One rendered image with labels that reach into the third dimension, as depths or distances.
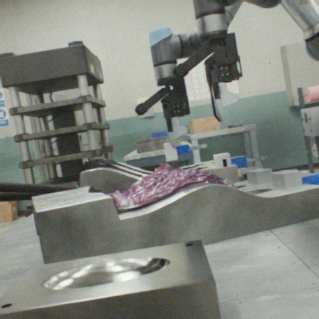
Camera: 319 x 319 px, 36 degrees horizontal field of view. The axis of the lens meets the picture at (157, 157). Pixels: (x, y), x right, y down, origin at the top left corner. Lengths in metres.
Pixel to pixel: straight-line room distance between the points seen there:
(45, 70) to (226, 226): 4.54
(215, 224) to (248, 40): 7.17
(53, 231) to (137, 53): 7.12
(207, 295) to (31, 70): 4.94
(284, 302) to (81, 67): 4.74
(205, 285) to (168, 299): 0.03
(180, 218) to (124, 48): 7.10
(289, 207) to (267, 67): 7.07
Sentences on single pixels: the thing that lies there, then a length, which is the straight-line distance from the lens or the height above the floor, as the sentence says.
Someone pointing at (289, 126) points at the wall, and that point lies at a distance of 7.94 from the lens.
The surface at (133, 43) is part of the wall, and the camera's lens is 7.85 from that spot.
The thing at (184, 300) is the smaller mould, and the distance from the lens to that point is 0.42.
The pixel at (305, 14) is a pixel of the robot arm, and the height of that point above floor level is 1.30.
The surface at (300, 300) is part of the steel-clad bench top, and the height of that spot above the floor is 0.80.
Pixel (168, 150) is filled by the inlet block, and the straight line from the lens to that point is 1.49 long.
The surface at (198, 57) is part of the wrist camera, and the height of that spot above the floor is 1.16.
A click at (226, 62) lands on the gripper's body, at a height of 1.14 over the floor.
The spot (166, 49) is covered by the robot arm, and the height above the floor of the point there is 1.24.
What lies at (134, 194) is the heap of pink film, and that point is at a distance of 0.87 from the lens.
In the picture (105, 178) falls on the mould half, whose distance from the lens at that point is 1.17.
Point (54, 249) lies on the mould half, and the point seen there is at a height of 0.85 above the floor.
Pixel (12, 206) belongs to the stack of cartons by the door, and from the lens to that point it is 7.84.
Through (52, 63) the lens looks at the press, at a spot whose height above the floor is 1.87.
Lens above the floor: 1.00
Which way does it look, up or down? 3 degrees down
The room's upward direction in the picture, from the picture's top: 9 degrees counter-clockwise
